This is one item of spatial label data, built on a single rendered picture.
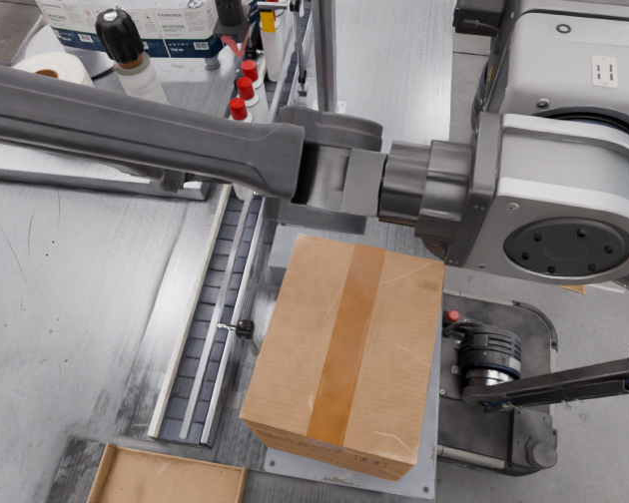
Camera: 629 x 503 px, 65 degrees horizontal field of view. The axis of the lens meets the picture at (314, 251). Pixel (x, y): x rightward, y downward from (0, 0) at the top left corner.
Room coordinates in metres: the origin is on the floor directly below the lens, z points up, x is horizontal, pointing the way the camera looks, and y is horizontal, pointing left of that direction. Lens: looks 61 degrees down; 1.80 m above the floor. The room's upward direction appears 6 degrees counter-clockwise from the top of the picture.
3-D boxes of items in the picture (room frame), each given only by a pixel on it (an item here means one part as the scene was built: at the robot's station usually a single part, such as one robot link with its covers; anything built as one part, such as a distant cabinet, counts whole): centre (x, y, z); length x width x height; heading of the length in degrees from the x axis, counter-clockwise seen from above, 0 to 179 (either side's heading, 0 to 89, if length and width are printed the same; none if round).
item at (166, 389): (0.69, 0.18, 0.91); 1.07 x 0.01 x 0.02; 165
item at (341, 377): (0.24, -0.04, 0.99); 0.30 x 0.24 x 0.27; 160
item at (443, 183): (0.25, -0.11, 1.45); 0.09 x 0.08 x 0.12; 161
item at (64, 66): (0.98, 0.59, 0.95); 0.20 x 0.20 x 0.14
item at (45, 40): (1.28, 0.61, 0.89); 0.31 x 0.31 x 0.01
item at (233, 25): (1.01, 0.12, 1.12); 0.10 x 0.07 x 0.07; 165
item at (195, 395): (0.67, 0.11, 0.96); 1.07 x 0.01 x 0.01; 165
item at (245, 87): (0.83, 0.11, 0.98); 0.05 x 0.05 x 0.20
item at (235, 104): (0.77, 0.12, 0.98); 0.05 x 0.05 x 0.20
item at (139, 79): (0.96, 0.36, 1.03); 0.09 x 0.09 x 0.30
